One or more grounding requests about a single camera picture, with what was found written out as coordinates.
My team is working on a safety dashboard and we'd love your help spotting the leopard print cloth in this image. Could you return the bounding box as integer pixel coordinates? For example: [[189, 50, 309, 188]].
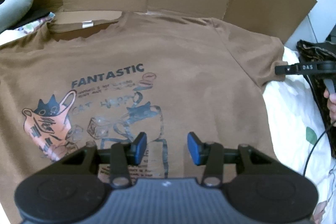
[[297, 40, 336, 156]]

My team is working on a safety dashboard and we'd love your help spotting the cream bear printed blanket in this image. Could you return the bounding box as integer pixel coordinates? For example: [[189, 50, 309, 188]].
[[0, 27, 336, 224]]

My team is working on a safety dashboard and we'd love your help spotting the person's right hand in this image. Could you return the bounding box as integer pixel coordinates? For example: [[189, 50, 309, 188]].
[[324, 90, 336, 120]]

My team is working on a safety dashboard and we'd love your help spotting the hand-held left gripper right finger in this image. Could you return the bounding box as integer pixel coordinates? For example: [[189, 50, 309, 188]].
[[187, 132, 273, 187]]

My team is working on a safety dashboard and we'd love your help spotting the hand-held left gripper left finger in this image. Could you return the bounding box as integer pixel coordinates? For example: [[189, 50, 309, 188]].
[[63, 132, 147, 188]]

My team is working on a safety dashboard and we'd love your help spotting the floral patterned cloth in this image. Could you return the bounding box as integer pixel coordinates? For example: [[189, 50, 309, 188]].
[[16, 13, 57, 35]]

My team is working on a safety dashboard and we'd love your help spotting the brown printed t-shirt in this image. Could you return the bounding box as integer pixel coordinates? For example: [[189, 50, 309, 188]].
[[0, 11, 285, 214]]

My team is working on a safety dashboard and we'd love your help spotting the black cable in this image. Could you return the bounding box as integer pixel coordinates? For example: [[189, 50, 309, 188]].
[[302, 119, 336, 177]]

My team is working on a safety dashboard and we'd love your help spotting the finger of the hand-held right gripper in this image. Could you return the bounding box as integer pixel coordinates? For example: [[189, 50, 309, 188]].
[[274, 63, 299, 76]]

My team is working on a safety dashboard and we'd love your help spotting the grey neck pillow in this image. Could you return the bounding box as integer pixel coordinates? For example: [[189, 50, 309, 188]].
[[0, 0, 34, 34]]

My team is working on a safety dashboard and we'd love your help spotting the black flat cushion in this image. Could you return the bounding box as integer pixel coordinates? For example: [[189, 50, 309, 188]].
[[16, 7, 53, 30]]

